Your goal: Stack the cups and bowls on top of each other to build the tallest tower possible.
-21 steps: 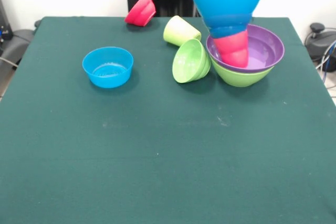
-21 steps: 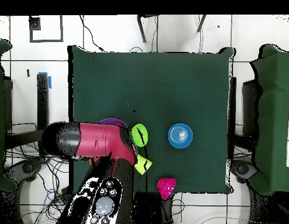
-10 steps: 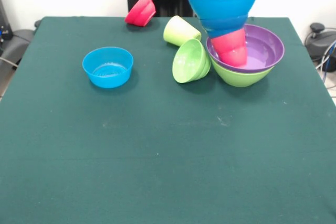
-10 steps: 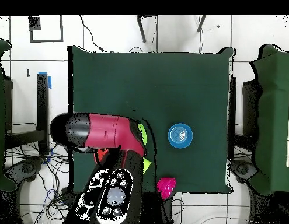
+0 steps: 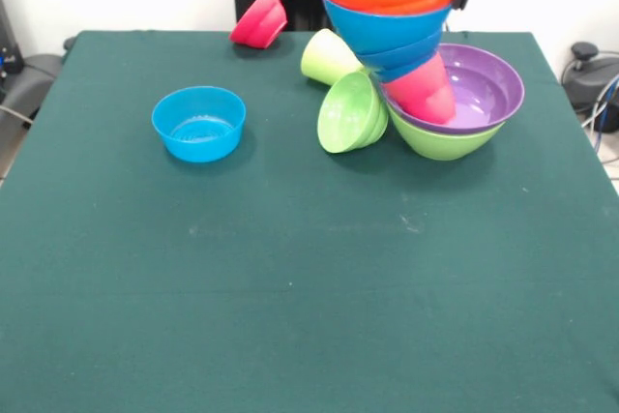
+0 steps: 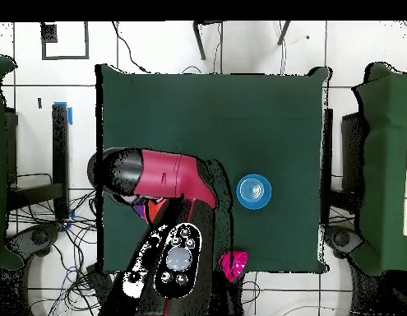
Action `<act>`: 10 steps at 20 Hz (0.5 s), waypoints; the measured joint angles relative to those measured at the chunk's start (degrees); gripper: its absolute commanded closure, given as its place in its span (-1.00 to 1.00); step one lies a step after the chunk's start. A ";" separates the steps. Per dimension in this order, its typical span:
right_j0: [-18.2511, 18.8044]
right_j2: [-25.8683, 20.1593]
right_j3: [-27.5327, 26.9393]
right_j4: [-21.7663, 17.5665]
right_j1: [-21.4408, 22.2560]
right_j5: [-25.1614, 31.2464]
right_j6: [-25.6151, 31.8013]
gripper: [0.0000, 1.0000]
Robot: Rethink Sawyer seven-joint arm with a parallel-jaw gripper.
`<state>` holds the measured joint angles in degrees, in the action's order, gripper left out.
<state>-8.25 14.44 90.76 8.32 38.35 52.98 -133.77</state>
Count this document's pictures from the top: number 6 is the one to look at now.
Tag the purple plastic bowl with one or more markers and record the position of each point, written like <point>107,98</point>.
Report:
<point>140,212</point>

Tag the pink plastic bowl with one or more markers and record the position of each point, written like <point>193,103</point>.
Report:
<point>237,263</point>

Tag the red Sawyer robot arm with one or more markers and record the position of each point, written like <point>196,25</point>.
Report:
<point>170,177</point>

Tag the ribbed light blue bowl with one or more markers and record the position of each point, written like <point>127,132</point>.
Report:
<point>254,191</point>

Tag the dark green table cloth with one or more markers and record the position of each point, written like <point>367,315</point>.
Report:
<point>288,98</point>

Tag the black metal chair legs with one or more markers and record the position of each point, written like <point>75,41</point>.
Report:
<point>199,42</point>

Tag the black power strip box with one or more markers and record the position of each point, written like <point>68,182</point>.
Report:
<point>98,279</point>

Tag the black stand post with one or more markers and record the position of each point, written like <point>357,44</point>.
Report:
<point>60,148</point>

